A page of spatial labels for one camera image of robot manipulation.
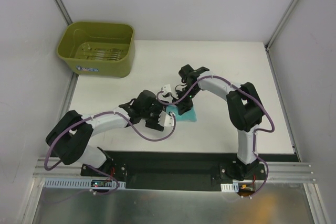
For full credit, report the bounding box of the teal t shirt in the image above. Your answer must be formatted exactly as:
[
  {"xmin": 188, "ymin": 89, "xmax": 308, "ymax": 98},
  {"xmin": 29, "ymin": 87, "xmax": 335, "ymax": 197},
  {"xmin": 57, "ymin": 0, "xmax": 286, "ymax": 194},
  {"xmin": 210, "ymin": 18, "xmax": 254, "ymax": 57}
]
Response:
[{"xmin": 166, "ymin": 105, "xmax": 197, "ymax": 122}]

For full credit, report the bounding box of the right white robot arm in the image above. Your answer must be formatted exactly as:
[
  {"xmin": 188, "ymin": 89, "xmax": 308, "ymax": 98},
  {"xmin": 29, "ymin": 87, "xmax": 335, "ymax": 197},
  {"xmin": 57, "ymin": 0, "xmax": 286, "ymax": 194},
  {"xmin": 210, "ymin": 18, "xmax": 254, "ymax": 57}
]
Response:
[{"xmin": 173, "ymin": 65, "xmax": 264, "ymax": 181}]

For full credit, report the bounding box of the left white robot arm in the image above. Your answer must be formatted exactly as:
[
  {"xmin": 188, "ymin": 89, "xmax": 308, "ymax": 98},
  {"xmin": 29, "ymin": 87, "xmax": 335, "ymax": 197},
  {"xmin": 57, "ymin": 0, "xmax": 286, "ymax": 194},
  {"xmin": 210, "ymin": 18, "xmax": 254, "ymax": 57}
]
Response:
[{"xmin": 46, "ymin": 90, "xmax": 175, "ymax": 176}]

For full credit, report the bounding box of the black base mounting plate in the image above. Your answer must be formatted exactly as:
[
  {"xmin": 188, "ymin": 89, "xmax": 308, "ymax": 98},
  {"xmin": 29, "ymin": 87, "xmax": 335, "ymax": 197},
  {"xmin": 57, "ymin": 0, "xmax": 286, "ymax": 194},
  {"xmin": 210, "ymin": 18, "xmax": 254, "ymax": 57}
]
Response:
[{"xmin": 49, "ymin": 150, "xmax": 300, "ymax": 192}]

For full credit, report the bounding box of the olive green plastic bin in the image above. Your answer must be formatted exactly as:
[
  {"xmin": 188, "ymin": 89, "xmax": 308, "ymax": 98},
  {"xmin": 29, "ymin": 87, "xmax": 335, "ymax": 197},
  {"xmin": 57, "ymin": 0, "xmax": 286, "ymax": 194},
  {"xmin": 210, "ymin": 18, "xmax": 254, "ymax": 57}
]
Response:
[{"xmin": 57, "ymin": 22, "xmax": 135, "ymax": 78}]

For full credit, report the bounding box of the reflective metal sheet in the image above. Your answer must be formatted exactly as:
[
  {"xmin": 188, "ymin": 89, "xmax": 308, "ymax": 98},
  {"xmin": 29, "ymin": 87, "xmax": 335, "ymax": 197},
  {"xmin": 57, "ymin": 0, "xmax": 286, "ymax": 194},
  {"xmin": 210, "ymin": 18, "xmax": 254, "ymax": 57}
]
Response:
[{"xmin": 23, "ymin": 179, "xmax": 329, "ymax": 223}]

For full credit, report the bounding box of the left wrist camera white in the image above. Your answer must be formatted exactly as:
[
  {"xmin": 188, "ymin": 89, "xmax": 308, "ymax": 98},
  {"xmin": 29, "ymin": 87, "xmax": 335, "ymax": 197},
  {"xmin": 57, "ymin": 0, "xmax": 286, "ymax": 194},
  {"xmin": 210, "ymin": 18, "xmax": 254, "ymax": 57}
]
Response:
[{"xmin": 159, "ymin": 111, "xmax": 175, "ymax": 127}]

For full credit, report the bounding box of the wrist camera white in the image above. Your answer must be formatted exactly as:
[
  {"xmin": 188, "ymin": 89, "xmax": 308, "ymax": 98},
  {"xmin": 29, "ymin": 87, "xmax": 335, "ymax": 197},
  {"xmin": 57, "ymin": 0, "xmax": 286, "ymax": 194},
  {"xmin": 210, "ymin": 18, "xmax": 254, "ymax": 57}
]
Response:
[
  {"xmin": 159, "ymin": 111, "xmax": 175, "ymax": 127},
  {"xmin": 161, "ymin": 84, "xmax": 177, "ymax": 98}
]

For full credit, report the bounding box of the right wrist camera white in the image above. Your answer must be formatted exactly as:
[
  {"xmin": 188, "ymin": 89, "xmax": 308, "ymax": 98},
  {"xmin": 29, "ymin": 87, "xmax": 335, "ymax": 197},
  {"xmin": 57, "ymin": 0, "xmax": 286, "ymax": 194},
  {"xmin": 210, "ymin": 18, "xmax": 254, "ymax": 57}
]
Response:
[{"xmin": 161, "ymin": 84, "xmax": 177, "ymax": 98}]

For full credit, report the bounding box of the right white cable duct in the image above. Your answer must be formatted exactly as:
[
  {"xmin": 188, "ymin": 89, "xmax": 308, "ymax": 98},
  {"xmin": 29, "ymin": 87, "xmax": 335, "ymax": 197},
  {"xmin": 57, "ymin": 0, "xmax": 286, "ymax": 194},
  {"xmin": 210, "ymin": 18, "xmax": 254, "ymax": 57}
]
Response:
[{"xmin": 220, "ymin": 183, "xmax": 239, "ymax": 193}]

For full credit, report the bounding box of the white cable duct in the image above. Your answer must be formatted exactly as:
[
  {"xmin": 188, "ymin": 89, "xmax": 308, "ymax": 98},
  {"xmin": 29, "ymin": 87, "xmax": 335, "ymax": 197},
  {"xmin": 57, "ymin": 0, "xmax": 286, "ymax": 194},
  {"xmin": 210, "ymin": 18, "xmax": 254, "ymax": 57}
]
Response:
[
  {"xmin": 220, "ymin": 183, "xmax": 239, "ymax": 193},
  {"xmin": 44, "ymin": 178, "xmax": 117, "ymax": 190}
]

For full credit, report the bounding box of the aluminium frame rail front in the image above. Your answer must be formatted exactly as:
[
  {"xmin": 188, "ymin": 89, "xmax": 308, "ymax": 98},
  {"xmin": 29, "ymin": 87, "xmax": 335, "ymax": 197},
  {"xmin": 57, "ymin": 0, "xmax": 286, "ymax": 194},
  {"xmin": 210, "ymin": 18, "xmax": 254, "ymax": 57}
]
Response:
[{"xmin": 33, "ymin": 158, "xmax": 318, "ymax": 184}]

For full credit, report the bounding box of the left white cable duct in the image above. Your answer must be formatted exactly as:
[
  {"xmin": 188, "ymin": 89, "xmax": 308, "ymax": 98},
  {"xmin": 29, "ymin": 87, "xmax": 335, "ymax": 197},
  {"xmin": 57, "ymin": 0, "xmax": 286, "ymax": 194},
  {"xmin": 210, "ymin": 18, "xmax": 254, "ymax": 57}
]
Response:
[{"xmin": 44, "ymin": 178, "xmax": 117, "ymax": 190}]

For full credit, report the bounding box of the right aluminium corner post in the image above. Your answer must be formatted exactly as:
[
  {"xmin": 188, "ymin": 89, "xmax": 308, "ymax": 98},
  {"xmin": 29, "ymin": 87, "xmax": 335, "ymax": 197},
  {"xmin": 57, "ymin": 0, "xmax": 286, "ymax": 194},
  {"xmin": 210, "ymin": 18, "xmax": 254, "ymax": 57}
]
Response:
[{"xmin": 265, "ymin": 0, "xmax": 318, "ymax": 50}]

